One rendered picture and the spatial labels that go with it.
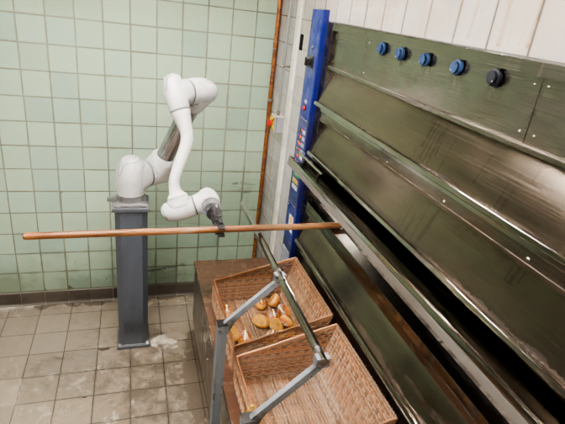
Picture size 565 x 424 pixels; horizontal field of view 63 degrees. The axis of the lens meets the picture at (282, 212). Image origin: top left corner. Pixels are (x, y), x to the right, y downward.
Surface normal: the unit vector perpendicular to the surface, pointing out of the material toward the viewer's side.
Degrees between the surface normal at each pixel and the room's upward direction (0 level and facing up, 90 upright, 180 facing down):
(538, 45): 90
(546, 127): 92
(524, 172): 70
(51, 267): 90
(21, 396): 0
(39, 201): 90
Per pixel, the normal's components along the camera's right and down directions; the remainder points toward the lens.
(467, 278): -0.86, -0.29
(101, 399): 0.11, -0.91
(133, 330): 0.29, 0.42
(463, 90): -0.95, 0.01
